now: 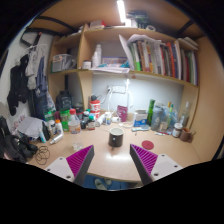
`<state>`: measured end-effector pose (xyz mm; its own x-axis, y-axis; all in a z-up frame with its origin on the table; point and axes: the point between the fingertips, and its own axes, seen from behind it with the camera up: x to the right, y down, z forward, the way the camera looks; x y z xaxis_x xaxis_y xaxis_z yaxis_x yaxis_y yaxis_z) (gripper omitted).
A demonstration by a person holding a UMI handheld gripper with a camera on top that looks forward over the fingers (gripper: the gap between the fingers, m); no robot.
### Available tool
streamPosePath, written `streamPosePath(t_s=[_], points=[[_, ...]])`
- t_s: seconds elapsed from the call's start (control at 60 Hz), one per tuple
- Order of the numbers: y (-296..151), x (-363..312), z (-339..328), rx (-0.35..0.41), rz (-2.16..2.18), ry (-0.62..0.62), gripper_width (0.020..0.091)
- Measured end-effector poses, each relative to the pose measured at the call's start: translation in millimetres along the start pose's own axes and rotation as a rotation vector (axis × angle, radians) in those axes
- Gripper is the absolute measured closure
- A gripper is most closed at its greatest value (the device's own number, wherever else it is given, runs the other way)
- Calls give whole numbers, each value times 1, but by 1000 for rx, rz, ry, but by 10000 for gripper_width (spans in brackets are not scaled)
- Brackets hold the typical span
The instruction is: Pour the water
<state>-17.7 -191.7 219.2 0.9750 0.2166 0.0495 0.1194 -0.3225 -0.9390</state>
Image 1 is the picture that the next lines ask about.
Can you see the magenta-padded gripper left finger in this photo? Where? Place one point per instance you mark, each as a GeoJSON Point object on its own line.
{"type": "Point", "coordinates": [79, 160]}

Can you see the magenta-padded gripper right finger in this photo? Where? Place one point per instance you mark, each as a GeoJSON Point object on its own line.
{"type": "Point", "coordinates": [146, 160]}

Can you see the clear red-capped drink bottle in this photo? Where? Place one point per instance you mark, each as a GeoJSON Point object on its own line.
{"type": "Point", "coordinates": [74, 126]}

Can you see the grey water bottle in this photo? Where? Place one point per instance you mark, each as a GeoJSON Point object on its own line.
{"type": "Point", "coordinates": [156, 118]}

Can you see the flat round red coaster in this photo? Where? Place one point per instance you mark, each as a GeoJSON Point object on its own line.
{"type": "Point", "coordinates": [147, 145]}

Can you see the silver tube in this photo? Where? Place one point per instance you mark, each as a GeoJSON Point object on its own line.
{"type": "Point", "coordinates": [56, 138]}

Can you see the white and green marker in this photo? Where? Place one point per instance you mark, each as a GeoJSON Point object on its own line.
{"type": "Point", "coordinates": [162, 133]}

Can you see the white bottle orange cap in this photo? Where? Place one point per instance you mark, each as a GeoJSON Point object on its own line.
{"type": "Point", "coordinates": [59, 128]}

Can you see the dark jar green lid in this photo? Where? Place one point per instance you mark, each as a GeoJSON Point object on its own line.
{"type": "Point", "coordinates": [91, 124]}

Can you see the black mug white inside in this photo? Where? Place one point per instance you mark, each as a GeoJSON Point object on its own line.
{"type": "Point", "coordinates": [115, 138]}

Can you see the green mouthwash bottle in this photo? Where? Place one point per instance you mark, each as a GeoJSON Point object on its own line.
{"type": "Point", "coordinates": [64, 121]}

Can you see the brown jar white lid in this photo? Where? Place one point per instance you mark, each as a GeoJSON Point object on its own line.
{"type": "Point", "coordinates": [177, 130]}

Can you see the white and blue carton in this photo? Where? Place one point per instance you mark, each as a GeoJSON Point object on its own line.
{"type": "Point", "coordinates": [140, 118]}

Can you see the slim black bottle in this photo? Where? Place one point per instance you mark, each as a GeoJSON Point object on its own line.
{"type": "Point", "coordinates": [46, 131]}

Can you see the white and blue tube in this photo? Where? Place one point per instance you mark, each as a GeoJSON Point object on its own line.
{"type": "Point", "coordinates": [42, 136]}

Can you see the brown mug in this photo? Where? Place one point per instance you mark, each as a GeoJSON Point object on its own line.
{"type": "Point", "coordinates": [185, 135]}

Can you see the yellow-capped clear bottle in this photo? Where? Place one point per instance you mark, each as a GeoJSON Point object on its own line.
{"type": "Point", "coordinates": [167, 116]}

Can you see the tall green bottle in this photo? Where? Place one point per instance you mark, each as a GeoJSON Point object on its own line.
{"type": "Point", "coordinates": [151, 111]}

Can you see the magenta pouch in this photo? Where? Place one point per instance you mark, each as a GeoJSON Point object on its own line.
{"type": "Point", "coordinates": [122, 113]}

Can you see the red and white canister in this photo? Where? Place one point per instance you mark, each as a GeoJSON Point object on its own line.
{"type": "Point", "coordinates": [95, 107]}

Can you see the tall clear glass bottle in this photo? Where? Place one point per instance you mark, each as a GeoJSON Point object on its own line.
{"type": "Point", "coordinates": [184, 116]}

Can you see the white paper sheet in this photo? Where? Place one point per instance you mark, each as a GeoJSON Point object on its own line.
{"type": "Point", "coordinates": [29, 126]}

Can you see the black backpack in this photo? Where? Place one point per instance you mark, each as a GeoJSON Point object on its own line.
{"type": "Point", "coordinates": [63, 100]}

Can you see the black bag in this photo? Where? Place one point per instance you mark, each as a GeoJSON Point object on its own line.
{"type": "Point", "coordinates": [15, 146]}

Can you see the blue hanging garment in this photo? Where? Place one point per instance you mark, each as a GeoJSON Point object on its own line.
{"type": "Point", "coordinates": [41, 90]}

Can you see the black hanging garment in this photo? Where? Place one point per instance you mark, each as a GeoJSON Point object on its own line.
{"type": "Point", "coordinates": [17, 85]}

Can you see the grey hanging garment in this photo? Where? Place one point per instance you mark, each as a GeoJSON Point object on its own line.
{"type": "Point", "coordinates": [33, 66]}

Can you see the ceiling light tube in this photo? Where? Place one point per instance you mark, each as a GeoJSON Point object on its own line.
{"type": "Point", "coordinates": [121, 10]}

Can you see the white wall outlet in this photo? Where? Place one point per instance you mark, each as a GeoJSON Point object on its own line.
{"type": "Point", "coordinates": [116, 89]}

